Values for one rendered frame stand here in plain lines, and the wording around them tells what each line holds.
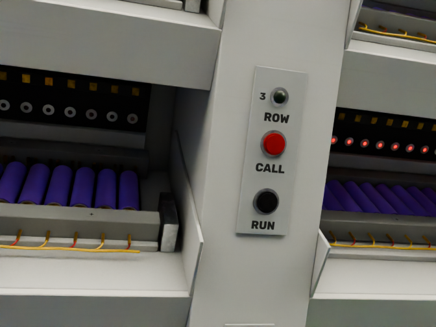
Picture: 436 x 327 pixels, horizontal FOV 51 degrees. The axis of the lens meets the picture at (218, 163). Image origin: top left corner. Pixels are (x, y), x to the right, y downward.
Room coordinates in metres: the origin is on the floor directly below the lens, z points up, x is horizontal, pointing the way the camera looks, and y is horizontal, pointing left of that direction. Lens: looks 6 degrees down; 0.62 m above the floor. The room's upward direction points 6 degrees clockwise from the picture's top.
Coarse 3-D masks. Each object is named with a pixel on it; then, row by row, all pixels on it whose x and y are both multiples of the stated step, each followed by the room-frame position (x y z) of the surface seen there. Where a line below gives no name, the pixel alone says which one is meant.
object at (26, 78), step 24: (0, 72) 0.43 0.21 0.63; (24, 72) 0.43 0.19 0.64; (48, 72) 0.44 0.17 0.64; (0, 96) 0.44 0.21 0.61; (24, 96) 0.44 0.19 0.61; (48, 96) 0.45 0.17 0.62; (72, 96) 0.45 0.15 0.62; (96, 96) 0.46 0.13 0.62; (120, 96) 0.46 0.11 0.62; (144, 96) 0.46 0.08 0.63; (24, 120) 0.45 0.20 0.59; (48, 120) 0.46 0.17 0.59; (72, 120) 0.46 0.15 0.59; (96, 120) 0.47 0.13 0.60; (120, 120) 0.47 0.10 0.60; (144, 120) 0.48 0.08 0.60
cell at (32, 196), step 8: (32, 168) 0.41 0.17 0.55; (40, 168) 0.41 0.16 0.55; (48, 168) 0.42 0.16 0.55; (32, 176) 0.40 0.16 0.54; (40, 176) 0.40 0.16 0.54; (48, 176) 0.41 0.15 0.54; (24, 184) 0.39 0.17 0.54; (32, 184) 0.38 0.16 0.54; (40, 184) 0.39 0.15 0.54; (24, 192) 0.37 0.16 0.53; (32, 192) 0.37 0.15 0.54; (40, 192) 0.38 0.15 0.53; (24, 200) 0.36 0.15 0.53; (32, 200) 0.37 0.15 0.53; (40, 200) 0.38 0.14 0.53
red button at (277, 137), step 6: (270, 138) 0.33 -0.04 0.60; (276, 138) 0.33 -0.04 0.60; (282, 138) 0.33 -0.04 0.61; (264, 144) 0.33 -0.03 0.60; (270, 144) 0.33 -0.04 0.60; (276, 144) 0.33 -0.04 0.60; (282, 144) 0.33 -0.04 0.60; (270, 150) 0.33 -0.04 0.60; (276, 150) 0.33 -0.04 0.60; (282, 150) 0.33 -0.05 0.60
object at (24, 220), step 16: (0, 208) 0.34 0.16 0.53; (16, 208) 0.34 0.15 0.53; (32, 208) 0.35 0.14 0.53; (48, 208) 0.35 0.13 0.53; (64, 208) 0.36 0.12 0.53; (80, 208) 0.36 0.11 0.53; (96, 208) 0.36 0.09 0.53; (0, 224) 0.33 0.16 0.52; (16, 224) 0.34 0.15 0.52; (32, 224) 0.34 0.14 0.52; (48, 224) 0.34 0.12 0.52; (64, 224) 0.34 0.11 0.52; (80, 224) 0.35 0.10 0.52; (96, 224) 0.35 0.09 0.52; (112, 224) 0.35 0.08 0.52; (128, 224) 0.36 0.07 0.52; (144, 224) 0.36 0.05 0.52; (16, 240) 0.33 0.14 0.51; (48, 240) 0.33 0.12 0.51; (128, 240) 0.35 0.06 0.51; (144, 240) 0.36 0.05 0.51
